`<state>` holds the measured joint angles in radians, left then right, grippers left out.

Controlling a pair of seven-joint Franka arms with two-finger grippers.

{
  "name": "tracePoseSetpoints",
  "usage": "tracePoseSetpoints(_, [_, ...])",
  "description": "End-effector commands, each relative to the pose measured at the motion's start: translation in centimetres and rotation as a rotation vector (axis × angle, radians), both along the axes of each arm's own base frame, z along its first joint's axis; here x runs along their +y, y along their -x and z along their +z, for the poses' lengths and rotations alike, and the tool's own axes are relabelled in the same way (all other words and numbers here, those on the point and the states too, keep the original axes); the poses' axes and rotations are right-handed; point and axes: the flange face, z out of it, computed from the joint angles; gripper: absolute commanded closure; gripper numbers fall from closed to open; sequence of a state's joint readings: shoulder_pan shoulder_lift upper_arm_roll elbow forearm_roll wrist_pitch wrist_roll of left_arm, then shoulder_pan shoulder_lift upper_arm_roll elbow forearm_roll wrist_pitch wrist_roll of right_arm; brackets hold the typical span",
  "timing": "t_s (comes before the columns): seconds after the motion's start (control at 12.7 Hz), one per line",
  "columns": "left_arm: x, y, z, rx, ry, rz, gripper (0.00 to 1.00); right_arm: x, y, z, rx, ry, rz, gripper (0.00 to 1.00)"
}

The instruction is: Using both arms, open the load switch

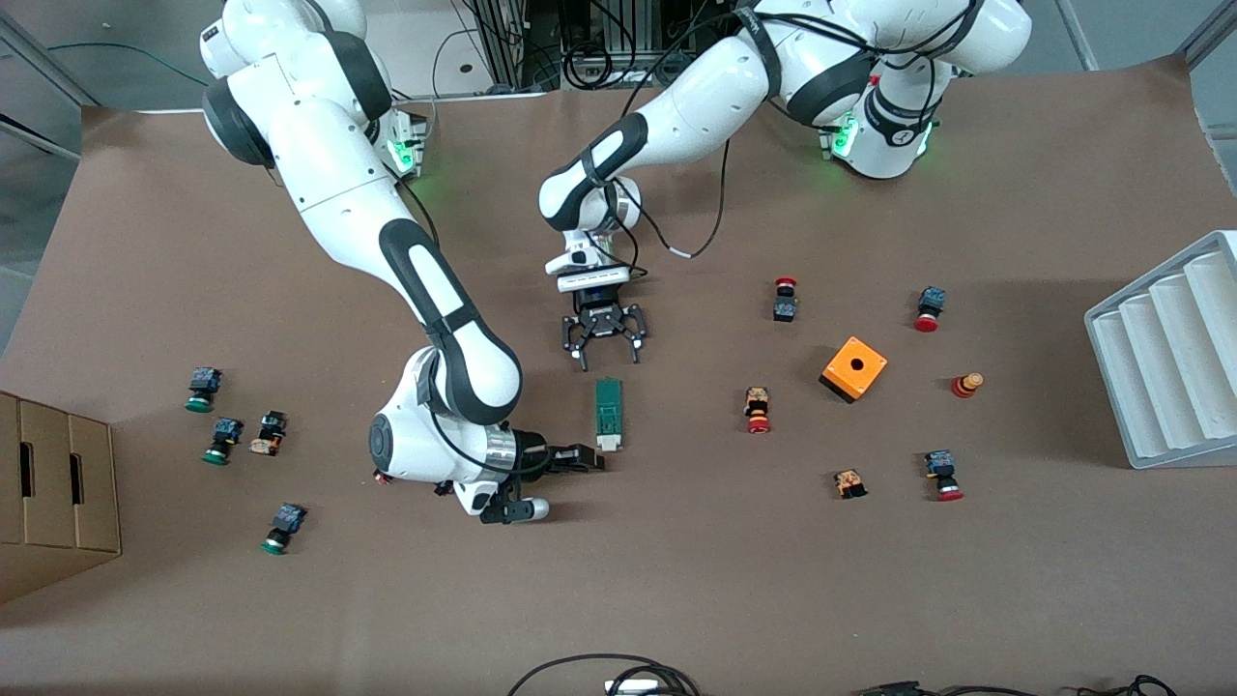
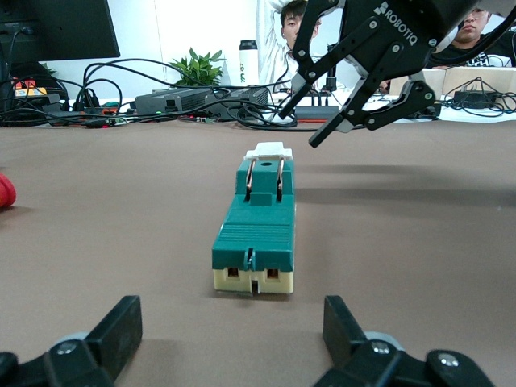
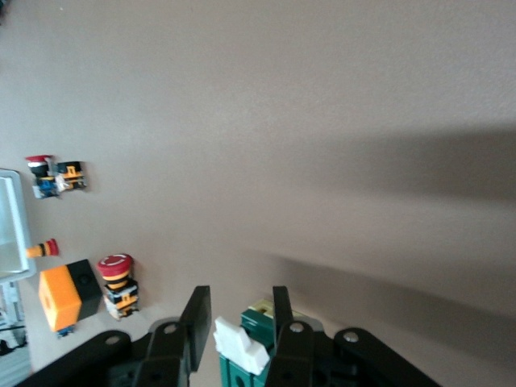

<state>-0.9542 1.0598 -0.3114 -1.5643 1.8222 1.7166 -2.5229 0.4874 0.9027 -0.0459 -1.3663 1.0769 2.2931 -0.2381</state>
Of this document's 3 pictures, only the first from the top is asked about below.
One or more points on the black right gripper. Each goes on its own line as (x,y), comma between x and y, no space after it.
(537,454)

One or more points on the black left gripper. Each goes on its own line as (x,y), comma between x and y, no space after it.
(603,320)

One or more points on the green circuit board module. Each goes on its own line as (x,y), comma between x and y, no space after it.
(609,411)

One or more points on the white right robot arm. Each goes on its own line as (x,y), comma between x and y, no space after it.
(329,164)

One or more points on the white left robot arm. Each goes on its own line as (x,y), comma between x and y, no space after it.
(715,87)

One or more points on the black selector orange block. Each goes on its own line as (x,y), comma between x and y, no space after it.
(443,488)

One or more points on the red mushroom button orange block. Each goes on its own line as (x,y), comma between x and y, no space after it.
(758,411)

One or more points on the red button black block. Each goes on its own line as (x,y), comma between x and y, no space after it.
(785,307)

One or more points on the white plug adapter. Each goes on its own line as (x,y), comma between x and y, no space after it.
(633,687)

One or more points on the small orange contact block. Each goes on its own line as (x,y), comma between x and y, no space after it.
(850,483)

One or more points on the green pushbutton blue block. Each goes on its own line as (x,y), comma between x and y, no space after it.
(202,389)
(222,437)
(285,522)

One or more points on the red mushroom button blue block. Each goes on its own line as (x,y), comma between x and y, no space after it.
(931,302)
(940,469)

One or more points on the white board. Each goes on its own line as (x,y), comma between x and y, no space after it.
(425,53)

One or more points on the red orange button cap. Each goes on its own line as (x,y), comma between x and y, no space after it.
(964,387)

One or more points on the brown cardboard box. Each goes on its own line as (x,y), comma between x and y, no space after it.
(58,503)

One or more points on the white ridged tray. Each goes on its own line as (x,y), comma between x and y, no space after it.
(1160,367)

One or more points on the orange button enclosure box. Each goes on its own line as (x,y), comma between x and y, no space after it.
(870,372)

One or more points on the aluminium frame rack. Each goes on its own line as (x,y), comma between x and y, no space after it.
(507,43)

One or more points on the black switch orange block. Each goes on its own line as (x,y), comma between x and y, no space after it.
(269,435)

